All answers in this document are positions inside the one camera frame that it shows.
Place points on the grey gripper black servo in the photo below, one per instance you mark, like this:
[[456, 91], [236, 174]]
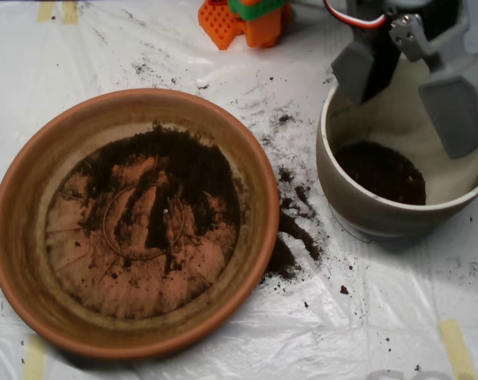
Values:
[[407, 36]]

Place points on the dark soil heap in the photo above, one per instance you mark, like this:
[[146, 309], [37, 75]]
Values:
[[377, 174]]

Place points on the dark soil pile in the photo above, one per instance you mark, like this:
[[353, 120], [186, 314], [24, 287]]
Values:
[[199, 170]]

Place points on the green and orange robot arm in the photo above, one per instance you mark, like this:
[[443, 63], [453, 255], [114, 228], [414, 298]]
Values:
[[262, 35]]

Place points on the white plant pot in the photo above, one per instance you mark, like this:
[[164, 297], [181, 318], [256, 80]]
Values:
[[381, 118]]

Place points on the spilled dark soil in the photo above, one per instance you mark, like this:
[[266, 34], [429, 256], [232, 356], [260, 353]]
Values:
[[282, 257]]

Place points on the small dark red fragment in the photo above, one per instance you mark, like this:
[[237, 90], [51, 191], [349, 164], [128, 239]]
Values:
[[344, 289]]

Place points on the terracotta plant saucer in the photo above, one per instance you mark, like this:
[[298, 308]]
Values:
[[25, 237]]

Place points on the clear plastic sheet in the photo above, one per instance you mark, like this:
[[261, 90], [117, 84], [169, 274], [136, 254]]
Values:
[[381, 316]]

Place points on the beige masking tape strip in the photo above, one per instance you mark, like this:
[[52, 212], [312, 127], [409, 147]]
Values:
[[35, 360], [45, 12], [456, 348], [69, 14]]

